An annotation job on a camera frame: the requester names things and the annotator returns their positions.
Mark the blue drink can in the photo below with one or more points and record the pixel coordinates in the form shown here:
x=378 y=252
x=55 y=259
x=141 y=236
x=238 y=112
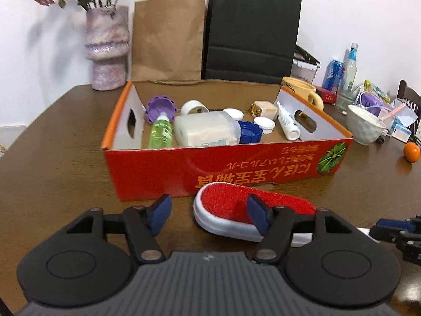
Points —
x=333 y=75

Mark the white textured bowl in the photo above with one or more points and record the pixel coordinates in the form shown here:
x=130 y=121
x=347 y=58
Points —
x=365 y=125

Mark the yellow green snack packet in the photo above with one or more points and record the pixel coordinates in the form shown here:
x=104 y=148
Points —
x=377 y=90

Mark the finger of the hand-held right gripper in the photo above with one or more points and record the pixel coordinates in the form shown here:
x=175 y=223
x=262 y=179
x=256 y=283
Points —
x=384 y=233
x=396 y=224

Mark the red white scrub brush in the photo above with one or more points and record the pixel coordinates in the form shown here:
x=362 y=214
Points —
x=227 y=204

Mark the small cream cube box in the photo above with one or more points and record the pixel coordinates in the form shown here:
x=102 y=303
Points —
x=263 y=108

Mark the clear glass bottle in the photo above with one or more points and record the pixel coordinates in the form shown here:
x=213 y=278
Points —
x=350 y=69

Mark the purple plastic item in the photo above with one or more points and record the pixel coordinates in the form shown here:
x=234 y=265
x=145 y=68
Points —
x=371 y=101

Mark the brown paper bag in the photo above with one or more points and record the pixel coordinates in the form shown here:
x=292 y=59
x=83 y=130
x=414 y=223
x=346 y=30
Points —
x=167 y=39

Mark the clear container with black lid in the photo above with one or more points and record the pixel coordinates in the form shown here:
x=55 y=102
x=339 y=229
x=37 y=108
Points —
x=305 y=65

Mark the dark wooden chair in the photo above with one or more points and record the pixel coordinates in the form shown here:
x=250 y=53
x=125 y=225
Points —
x=409 y=95

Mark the red cardboard box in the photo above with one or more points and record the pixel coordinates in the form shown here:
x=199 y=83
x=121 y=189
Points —
x=213 y=169

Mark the white dropper bottle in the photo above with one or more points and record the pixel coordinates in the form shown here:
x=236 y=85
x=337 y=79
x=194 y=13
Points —
x=287 y=121

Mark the orange fruit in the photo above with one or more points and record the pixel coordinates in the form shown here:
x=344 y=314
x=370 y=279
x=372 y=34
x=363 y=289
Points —
x=412 y=152

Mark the purple scalloped cap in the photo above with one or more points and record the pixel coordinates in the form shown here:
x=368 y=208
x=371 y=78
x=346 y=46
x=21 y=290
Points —
x=159 y=107

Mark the small red box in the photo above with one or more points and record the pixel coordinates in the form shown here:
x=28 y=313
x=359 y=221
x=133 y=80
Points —
x=326 y=94

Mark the pink speckled vase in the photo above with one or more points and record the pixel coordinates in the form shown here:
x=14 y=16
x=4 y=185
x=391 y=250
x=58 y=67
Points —
x=107 y=46

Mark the blue ribbed lid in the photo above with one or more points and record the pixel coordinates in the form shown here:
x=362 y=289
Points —
x=250 y=132

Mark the white tape roll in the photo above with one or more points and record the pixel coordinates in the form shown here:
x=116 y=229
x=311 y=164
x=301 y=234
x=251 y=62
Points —
x=194 y=107

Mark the white round lid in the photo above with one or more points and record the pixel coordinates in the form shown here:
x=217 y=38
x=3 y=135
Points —
x=233 y=113
x=264 y=125

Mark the yellow mug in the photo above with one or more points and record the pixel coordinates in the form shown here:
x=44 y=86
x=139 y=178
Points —
x=301 y=90

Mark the translucent white plastic container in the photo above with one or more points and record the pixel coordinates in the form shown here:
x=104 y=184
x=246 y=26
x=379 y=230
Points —
x=205 y=129

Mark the small black object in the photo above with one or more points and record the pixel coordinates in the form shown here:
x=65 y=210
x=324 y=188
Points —
x=381 y=140

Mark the green spray bottle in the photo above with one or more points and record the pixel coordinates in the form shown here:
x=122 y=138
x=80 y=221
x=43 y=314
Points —
x=161 y=133

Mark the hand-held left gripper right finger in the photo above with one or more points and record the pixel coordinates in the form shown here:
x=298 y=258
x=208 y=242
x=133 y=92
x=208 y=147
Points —
x=257 y=214

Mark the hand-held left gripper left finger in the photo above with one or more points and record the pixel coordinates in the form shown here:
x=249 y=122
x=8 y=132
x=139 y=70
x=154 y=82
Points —
x=159 y=212

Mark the clear drinking glass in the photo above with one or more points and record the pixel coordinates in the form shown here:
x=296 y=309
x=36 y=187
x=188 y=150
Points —
x=347 y=100

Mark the black paper bag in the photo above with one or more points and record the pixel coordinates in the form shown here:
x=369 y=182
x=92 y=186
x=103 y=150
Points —
x=251 y=33

